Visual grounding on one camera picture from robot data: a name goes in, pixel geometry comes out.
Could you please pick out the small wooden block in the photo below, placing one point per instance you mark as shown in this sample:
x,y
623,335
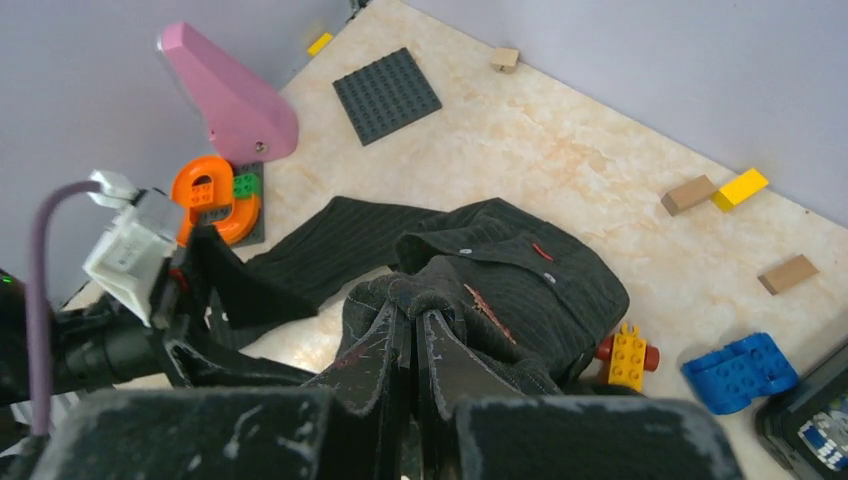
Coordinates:
x,y
788,274

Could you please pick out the grey square baseplate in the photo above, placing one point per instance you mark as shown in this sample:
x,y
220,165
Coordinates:
x,y
386,95

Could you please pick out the red glitter leaf brooch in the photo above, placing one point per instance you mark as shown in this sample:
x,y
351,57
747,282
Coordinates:
x,y
483,307

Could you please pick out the black poker chip case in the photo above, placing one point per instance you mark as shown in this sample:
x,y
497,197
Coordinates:
x,y
805,428

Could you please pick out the yellow cube block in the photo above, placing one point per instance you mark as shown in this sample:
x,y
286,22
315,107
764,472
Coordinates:
x,y
740,189

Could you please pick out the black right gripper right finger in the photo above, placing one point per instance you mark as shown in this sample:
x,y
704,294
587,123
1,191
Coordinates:
x,y
475,426

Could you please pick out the blue toy brick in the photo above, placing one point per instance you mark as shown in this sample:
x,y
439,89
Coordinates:
x,y
729,379

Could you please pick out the yellow toy brick car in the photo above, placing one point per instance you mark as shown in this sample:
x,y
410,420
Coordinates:
x,y
627,357

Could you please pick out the dark pinstriped garment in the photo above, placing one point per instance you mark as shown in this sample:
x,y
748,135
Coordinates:
x,y
557,297

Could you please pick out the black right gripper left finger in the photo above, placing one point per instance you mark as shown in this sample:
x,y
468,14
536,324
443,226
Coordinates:
x,y
348,422

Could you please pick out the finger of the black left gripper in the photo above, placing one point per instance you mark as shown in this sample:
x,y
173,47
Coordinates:
x,y
248,299
191,359

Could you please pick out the pink toy ramp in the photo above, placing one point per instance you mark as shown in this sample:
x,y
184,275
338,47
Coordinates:
x,y
245,118

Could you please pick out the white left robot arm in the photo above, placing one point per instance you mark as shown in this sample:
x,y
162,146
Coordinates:
x,y
207,305

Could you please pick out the small yellow brick left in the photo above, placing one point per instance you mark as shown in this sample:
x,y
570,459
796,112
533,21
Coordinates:
x,y
319,44

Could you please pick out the wooden block far left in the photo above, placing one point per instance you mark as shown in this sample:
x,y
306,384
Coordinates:
x,y
505,60

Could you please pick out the wooden block centre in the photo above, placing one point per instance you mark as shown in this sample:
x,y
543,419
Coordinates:
x,y
688,195

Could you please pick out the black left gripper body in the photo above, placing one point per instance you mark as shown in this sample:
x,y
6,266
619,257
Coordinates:
x,y
173,303

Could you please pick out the orange curved toy track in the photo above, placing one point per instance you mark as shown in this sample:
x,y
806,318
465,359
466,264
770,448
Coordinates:
x,y
214,192

